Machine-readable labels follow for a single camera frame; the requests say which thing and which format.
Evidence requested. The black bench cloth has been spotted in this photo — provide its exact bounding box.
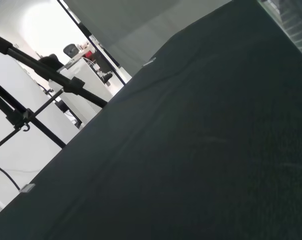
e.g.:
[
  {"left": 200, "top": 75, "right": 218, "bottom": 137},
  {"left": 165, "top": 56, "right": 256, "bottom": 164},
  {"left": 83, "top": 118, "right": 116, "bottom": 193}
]
[{"left": 0, "top": 0, "right": 302, "bottom": 240}]

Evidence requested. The small metal cloth clip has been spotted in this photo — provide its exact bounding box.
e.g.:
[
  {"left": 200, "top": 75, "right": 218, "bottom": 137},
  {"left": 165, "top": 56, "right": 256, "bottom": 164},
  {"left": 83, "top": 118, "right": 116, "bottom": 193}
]
[
  {"left": 142, "top": 57, "right": 157, "bottom": 67},
  {"left": 18, "top": 183, "right": 36, "bottom": 194}
]

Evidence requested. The white desk partition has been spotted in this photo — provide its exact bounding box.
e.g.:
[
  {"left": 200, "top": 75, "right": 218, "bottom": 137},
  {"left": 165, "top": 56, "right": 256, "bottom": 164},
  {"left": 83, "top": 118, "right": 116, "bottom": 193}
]
[{"left": 59, "top": 57, "right": 114, "bottom": 128}]

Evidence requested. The black tripod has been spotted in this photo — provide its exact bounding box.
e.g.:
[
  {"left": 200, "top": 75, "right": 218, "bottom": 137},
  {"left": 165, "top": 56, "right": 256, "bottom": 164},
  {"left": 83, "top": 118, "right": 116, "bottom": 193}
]
[{"left": 0, "top": 31, "right": 109, "bottom": 155}]

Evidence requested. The grey mesh office chair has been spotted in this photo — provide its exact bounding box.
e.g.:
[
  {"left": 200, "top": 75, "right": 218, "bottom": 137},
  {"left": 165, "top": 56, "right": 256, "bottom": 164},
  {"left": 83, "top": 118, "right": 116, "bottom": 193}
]
[{"left": 62, "top": 43, "right": 78, "bottom": 58}]

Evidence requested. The black office chair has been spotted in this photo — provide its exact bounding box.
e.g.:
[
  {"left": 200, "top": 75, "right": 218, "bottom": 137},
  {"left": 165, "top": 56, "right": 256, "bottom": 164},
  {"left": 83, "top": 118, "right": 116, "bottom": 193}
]
[{"left": 38, "top": 53, "right": 65, "bottom": 70}]

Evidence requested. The thin black cable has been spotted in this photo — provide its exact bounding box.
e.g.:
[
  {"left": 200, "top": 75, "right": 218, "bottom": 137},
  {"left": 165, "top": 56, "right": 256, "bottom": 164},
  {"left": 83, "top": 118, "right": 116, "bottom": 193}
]
[{"left": 0, "top": 159, "right": 21, "bottom": 193}]

